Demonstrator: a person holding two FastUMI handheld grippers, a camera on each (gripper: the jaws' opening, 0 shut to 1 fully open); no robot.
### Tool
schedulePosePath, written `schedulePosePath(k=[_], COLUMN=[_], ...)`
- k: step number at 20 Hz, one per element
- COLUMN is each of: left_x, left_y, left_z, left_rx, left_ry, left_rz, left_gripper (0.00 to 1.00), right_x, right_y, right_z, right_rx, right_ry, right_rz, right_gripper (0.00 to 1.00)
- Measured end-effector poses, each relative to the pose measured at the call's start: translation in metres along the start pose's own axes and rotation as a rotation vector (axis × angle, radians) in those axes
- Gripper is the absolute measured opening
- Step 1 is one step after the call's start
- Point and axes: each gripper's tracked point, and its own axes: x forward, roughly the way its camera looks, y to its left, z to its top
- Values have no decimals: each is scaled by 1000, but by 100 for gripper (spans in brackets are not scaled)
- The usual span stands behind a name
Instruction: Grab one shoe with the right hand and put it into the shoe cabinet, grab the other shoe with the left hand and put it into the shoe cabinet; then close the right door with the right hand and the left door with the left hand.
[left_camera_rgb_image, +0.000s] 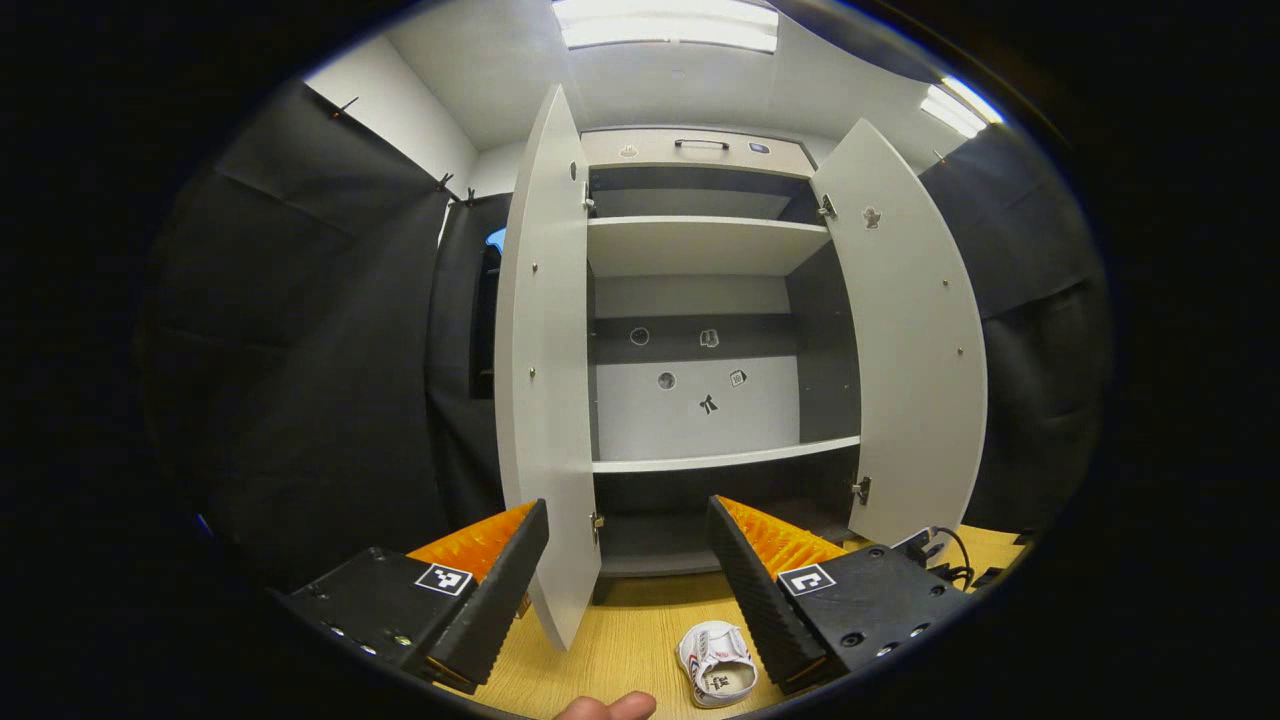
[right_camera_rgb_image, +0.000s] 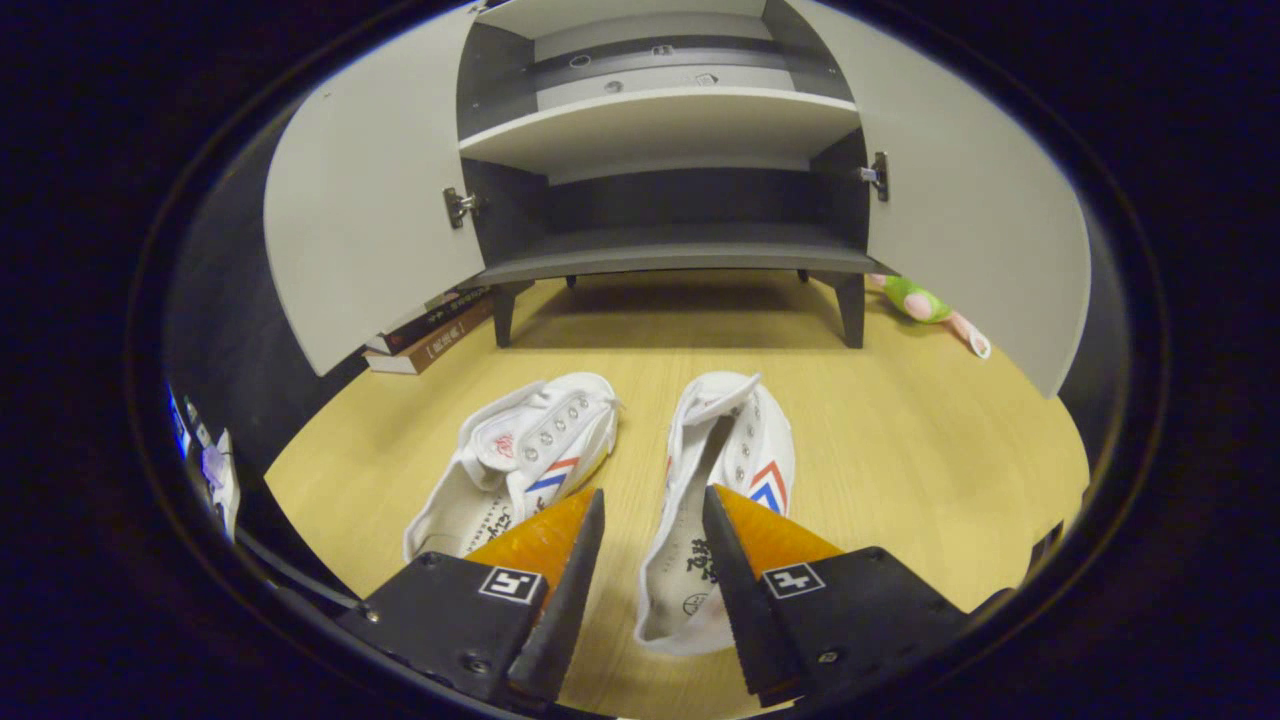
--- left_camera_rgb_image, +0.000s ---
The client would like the black backdrop cloth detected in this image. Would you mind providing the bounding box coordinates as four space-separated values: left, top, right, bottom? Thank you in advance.
920 125 1113 536
140 80 511 591

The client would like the black cable with plug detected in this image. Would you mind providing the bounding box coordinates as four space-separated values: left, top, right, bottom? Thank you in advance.
905 525 1036 591

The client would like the large ceiling light panel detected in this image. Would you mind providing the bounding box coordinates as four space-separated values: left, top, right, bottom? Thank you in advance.
552 0 779 53

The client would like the small ceiling light panel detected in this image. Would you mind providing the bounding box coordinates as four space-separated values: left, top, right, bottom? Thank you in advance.
920 75 1004 139

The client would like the white shoe cabinet door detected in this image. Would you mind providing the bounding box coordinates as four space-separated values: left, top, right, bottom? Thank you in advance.
494 85 603 653
810 118 989 549

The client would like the white and grey shoe cabinet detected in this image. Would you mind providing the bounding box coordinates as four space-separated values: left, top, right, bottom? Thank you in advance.
583 128 866 606

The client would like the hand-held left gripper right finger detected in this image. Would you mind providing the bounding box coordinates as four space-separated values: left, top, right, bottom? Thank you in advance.
705 494 976 698

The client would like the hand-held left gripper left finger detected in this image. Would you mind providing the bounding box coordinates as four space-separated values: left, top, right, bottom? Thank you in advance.
270 498 551 696

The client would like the wide white cabinet shelf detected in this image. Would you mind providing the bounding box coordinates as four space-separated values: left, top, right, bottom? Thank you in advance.
587 216 833 278

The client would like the white canvas shoe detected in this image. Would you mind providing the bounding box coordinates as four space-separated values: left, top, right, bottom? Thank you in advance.
677 620 761 709

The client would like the thin white cabinet shelf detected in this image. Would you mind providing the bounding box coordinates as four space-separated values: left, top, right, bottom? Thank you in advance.
592 435 861 474

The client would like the white cabinet drawer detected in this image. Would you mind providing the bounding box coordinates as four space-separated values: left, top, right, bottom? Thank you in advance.
580 128 816 181

